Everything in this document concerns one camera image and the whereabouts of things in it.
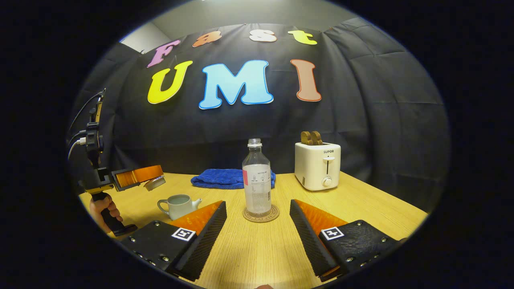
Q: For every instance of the clear plastic water bottle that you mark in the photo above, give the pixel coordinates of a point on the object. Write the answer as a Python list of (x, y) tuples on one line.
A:
[(257, 180)]

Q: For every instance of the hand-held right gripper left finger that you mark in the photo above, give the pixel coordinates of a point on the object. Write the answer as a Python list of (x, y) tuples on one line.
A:
[(202, 241)]

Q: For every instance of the cream white toaster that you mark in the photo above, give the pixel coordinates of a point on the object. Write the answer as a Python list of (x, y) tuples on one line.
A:
[(317, 168)]

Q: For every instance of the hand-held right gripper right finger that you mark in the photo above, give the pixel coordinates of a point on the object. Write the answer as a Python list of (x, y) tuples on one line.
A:
[(311, 241)]

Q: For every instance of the blue towel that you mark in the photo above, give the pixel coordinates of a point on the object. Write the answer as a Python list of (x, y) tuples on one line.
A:
[(217, 178)]

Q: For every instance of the black backdrop cloth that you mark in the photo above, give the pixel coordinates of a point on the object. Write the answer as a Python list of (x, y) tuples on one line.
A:
[(361, 100)]

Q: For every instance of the round cork coaster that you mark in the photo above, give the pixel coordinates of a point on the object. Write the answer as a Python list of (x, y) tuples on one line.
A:
[(275, 214)]

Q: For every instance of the white ceramic teacup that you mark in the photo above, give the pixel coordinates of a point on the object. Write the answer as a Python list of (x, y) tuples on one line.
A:
[(178, 206)]

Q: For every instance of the white teacup lid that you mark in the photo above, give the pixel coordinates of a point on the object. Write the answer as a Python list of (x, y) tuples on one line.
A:
[(154, 184)]

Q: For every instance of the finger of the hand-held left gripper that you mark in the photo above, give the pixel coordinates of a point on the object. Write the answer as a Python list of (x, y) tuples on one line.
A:
[(138, 175)]

